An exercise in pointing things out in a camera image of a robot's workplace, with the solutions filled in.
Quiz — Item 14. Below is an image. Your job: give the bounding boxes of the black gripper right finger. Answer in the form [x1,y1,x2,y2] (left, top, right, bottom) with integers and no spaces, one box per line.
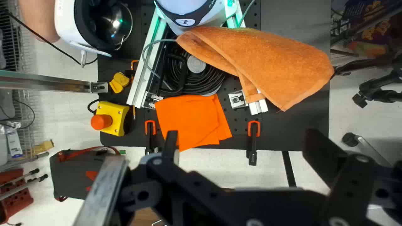
[303,128,379,211]

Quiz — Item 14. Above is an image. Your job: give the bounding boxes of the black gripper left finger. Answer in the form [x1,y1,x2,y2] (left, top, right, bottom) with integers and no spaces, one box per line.
[119,129,198,211]

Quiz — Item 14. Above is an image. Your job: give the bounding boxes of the bright orange folded cloth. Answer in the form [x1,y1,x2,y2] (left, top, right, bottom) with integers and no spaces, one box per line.
[154,94,234,152]

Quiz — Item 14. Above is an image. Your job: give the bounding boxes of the grey metal bar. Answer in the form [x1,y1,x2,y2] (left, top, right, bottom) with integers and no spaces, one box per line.
[73,154,131,226]

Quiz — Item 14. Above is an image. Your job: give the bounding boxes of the yellow emergency stop button box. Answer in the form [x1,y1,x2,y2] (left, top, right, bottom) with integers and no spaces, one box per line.
[89,99,132,138]

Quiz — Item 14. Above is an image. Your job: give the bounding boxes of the black tripod stand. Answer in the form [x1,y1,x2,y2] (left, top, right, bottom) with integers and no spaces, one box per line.
[334,54,402,109]

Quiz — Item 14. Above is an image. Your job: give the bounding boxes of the red black device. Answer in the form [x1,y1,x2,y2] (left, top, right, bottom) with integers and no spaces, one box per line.
[49,145,128,203]

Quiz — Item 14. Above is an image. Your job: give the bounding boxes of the small yellow plastic clip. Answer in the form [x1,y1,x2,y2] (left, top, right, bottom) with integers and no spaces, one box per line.
[108,70,131,94]

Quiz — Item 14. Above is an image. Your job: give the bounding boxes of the grey plastic cylinder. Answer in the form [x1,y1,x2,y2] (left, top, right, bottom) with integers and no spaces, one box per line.
[186,55,207,75]

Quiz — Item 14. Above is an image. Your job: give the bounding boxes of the white plastic blocks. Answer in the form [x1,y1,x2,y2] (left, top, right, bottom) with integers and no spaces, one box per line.
[247,98,270,116]

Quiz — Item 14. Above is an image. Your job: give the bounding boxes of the orange terry towel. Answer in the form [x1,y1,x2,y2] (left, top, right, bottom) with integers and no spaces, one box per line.
[175,25,337,113]

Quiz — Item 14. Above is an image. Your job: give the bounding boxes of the silver aluminium beam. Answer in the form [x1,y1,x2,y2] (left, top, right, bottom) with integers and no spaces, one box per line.
[0,68,109,94]

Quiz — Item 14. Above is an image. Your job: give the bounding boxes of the red tool rack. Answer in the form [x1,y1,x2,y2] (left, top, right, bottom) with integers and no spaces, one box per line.
[0,167,49,223]

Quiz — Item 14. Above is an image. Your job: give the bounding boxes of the white plastic bottle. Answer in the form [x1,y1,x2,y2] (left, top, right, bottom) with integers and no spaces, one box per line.
[0,123,24,160]

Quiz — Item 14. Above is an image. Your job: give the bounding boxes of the black knob with handle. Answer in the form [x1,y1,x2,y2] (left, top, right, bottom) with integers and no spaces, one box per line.
[340,130,393,168]

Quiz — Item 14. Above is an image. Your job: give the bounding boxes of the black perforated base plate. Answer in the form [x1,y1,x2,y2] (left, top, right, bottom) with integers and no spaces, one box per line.
[97,0,332,152]

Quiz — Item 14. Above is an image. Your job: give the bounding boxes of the aluminium extrusion rail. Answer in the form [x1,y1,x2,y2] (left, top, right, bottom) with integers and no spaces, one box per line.
[124,0,249,109]

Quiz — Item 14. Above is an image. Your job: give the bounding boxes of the small metal bracket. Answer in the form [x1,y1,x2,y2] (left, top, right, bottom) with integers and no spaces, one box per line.
[227,90,249,110]

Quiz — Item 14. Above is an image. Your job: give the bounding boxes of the coiled black cable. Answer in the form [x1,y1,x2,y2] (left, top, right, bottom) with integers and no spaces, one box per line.
[161,44,229,98]

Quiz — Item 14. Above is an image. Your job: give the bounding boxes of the thin black cable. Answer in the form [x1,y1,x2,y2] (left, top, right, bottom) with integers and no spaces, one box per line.
[7,11,99,68]

